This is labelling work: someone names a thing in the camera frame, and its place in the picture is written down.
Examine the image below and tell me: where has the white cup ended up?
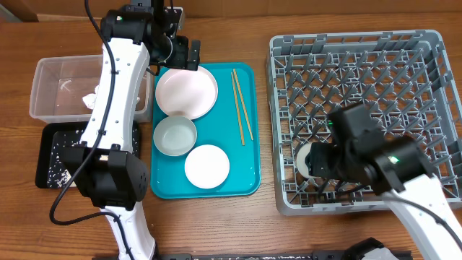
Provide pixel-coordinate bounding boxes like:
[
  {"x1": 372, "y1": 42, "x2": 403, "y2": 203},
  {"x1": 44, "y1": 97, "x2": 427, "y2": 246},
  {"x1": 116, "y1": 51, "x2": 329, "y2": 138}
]
[{"x1": 295, "y1": 142, "x2": 311, "y2": 178}]

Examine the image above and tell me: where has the grey bowl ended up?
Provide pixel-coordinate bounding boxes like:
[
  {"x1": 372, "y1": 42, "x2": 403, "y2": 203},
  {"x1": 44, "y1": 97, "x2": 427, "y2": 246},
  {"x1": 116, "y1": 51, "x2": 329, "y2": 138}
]
[{"x1": 153, "y1": 116, "x2": 198, "y2": 157}]

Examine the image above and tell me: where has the white napkin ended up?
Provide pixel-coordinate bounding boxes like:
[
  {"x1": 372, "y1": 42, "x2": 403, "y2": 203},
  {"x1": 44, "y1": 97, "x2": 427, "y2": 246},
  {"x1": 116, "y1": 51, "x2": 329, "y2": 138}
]
[{"x1": 82, "y1": 84, "x2": 141, "y2": 111}]

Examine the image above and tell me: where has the small pink bowl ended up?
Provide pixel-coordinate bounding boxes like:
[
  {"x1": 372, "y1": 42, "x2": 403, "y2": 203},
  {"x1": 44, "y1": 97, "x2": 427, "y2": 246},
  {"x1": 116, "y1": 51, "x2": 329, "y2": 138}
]
[{"x1": 185, "y1": 144, "x2": 230, "y2": 189}]

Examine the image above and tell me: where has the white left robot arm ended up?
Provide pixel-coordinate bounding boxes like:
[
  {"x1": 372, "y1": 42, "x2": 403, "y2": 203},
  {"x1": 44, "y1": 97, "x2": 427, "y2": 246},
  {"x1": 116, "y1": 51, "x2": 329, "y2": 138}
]
[{"x1": 61, "y1": 1, "x2": 200, "y2": 259}]

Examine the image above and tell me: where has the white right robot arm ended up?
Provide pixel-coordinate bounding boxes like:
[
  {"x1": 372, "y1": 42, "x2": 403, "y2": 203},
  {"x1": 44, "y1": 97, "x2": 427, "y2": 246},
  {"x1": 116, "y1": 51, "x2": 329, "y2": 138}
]
[{"x1": 296, "y1": 103, "x2": 461, "y2": 259}]

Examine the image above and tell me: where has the clear plastic waste bin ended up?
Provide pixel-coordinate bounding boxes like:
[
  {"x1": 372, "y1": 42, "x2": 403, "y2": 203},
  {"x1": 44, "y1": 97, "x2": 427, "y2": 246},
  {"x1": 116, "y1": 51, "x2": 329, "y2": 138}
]
[{"x1": 29, "y1": 53, "x2": 152, "y2": 124}]

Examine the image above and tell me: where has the grey dishwasher rack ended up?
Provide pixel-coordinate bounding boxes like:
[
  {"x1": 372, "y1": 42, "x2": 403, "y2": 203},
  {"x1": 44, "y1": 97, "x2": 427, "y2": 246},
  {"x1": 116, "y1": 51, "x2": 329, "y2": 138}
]
[{"x1": 266, "y1": 30, "x2": 461, "y2": 216}]

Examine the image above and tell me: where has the large pink plate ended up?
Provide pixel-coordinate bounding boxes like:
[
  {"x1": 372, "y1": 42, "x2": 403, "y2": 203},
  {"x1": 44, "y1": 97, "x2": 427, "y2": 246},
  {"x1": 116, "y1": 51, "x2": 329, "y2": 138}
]
[{"x1": 154, "y1": 66, "x2": 218, "y2": 120}]

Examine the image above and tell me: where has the left wooden chopstick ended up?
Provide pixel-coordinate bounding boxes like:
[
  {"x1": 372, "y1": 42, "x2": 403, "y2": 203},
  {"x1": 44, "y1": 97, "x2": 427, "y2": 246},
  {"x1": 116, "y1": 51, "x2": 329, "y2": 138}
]
[{"x1": 231, "y1": 72, "x2": 245, "y2": 146}]

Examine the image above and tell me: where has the wooden chopstick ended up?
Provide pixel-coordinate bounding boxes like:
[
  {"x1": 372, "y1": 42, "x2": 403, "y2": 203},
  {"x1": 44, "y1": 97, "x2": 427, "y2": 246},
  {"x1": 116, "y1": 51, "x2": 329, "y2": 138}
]
[
  {"x1": 232, "y1": 69, "x2": 254, "y2": 141},
  {"x1": 231, "y1": 72, "x2": 245, "y2": 146}
]

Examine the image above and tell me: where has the right wooden chopstick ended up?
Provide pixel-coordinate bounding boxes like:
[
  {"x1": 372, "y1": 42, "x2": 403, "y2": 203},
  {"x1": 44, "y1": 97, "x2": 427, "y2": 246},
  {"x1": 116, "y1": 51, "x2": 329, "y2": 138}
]
[{"x1": 232, "y1": 69, "x2": 254, "y2": 141}]

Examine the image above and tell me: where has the teal serving tray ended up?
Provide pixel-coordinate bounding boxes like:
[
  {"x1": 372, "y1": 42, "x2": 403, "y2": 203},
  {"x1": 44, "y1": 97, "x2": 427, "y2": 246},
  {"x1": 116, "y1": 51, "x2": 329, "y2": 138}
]
[{"x1": 150, "y1": 62, "x2": 261, "y2": 199}]

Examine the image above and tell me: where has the black tray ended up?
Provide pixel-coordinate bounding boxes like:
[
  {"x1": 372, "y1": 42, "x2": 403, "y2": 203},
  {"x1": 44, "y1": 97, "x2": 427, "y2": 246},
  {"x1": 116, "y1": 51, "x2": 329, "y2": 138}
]
[{"x1": 35, "y1": 121, "x2": 141, "y2": 189}]

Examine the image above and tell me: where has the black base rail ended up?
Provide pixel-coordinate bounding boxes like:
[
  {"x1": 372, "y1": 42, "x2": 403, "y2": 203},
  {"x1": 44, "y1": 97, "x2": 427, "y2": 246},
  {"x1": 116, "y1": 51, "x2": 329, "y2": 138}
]
[{"x1": 92, "y1": 251, "x2": 412, "y2": 260}]

